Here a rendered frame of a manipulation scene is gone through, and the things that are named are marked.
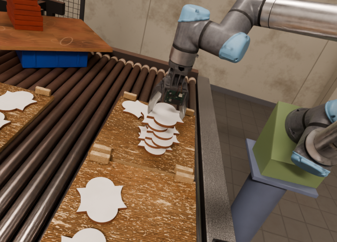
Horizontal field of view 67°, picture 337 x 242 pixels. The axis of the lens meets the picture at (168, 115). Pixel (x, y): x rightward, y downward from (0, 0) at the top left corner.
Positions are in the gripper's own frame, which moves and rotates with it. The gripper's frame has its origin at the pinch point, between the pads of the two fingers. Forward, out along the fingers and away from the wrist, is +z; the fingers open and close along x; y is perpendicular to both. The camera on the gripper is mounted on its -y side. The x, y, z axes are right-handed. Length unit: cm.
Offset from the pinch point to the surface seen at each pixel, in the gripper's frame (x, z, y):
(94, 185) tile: -17.0, 10.7, 25.3
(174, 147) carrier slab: 6.4, 12.8, 0.8
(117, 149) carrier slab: -13.3, 12.4, 7.6
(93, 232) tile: -14.0, 10.2, 38.6
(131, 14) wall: -41, 43, -302
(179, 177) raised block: 7.2, 10.4, 17.5
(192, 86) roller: 20, 17, -61
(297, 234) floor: 129, 109, -39
